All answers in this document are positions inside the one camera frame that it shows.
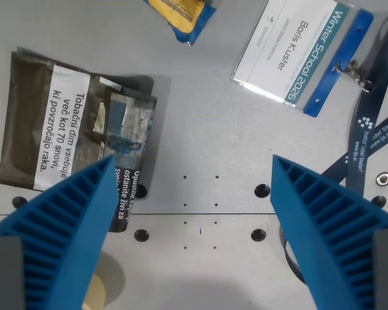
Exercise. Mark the brown tobacco pouch with warning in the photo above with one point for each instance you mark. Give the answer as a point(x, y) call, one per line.
point(68, 122)

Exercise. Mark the silver table bolt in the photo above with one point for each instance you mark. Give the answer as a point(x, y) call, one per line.
point(383, 178)

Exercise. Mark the blue and yellow snack bag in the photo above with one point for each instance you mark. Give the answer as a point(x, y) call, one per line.
point(184, 16)

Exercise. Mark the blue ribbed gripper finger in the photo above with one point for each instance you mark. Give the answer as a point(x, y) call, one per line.
point(68, 226)
point(323, 226)

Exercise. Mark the beige round disc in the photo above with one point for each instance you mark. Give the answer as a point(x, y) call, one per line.
point(95, 292)

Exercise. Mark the conference name badge holder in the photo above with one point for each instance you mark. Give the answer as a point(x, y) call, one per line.
point(297, 51)

